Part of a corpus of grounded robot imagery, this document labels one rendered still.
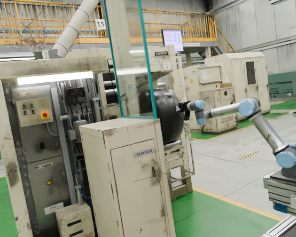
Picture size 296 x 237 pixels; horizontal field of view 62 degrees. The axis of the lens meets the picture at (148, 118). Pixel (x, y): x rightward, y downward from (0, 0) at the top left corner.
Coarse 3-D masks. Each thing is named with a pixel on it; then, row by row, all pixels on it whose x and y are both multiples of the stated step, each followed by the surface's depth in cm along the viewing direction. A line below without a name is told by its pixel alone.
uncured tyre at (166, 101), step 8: (160, 88) 246; (160, 96) 231; (168, 96) 234; (176, 96) 238; (160, 104) 225; (168, 104) 228; (176, 104) 232; (160, 112) 224; (168, 112) 225; (176, 112) 229; (160, 120) 224; (168, 120) 225; (176, 120) 230; (184, 120) 239; (168, 128) 227; (176, 128) 232; (168, 136) 232; (176, 136) 239
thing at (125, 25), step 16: (112, 0) 184; (128, 0) 163; (112, 16) 189; (128, 16) 167; (112, 32) 194; (128, 32) 171; (144, 32) 154; (112, 48) 199; (128, 48) 176; (144, 48) 156; (128, 64) 180; (144, 64) 160; (128, 80) 185; (144, 80) 164; (128, 96) 190; (144, 96) 168; (128, 112) 195; (144, 112) 172
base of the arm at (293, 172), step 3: (282, 168) 180; (285, 168) 176; (288, 168) 174; (291, 168) 173; (294, 168) 172; (282, 171) 180; (285, 171) 176; (288, 171) 174; (291, 171) 172; (294, 171) 172; (282, 174) 178; (285, 174) 175; (288, 174) 173; (291, 174) 172; (294, 174) 171; (288, 177) 174; (291, 177) 172; (294, 177) 171
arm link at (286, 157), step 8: (240, 104) 174; (248, 104) 170; (256, 104) 172; (240, 112) 174; (248, 112) 170; (256, 112) 169; (256, 120) 170; (264, 120) 169; (264, 128) 168; (272, 128) 168; (264, 136) 170; (272, 136) 166; (272, 144) 167; (280, 144) 164; (280, 152) 162; (288, 152) 160; (280, 160) 163; (288, 160) 160
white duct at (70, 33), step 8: (88, 0) 235; (96, 0) 239; (80, 8) 233; (88, 8) 235; (80, 16) 231; (88, 16) 237; (72, 24) 228; (80, 24) 232; (64, 32) 226; (72, 32) 228; (64, 40) 225; (72, 40) 230; (56, 48) 222; (64, 48) 225
